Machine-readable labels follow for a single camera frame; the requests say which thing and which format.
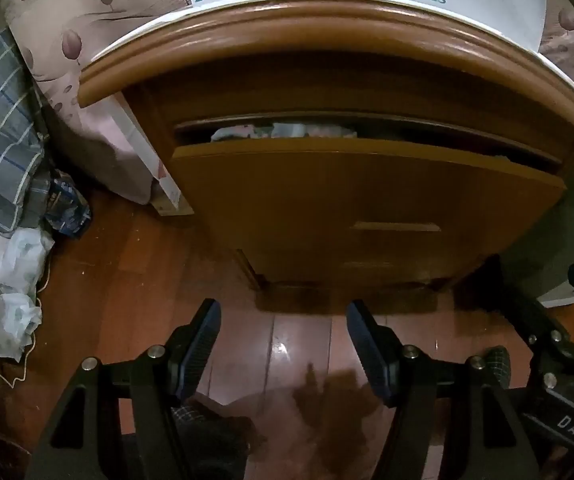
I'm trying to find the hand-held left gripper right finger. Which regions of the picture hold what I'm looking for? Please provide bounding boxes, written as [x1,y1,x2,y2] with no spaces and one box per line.
[345,300,540,480]

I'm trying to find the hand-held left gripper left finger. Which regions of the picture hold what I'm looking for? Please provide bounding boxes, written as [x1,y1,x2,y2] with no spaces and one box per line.
[27,298,222,480]

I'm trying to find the white shoe box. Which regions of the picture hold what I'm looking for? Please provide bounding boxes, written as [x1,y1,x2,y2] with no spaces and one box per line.
[179,0,550,56]

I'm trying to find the dark checkered slipper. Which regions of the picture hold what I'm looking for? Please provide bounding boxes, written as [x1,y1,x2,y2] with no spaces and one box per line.
[484,346,512,391]

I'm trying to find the person's plaid trouser leg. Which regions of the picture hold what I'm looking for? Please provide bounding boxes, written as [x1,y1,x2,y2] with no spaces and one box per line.
[172,400,268,480]

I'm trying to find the blue printed plastic bag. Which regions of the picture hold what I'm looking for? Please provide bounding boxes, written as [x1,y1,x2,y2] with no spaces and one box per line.
[42,170,93,238]

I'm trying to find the white flat board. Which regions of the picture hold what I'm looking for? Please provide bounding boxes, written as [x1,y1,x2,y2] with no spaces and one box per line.
[110,95,193,217]

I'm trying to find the white patterned cloth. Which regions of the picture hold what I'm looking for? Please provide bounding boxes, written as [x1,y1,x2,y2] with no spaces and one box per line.
[0,215,55,411]

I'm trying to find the pile of pale garments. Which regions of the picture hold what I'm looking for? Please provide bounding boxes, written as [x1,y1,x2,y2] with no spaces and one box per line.
[211,122,358,142]

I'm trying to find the leaf print bedsheet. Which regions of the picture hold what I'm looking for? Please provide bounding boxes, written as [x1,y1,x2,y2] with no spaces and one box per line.
[0,0,574,206]

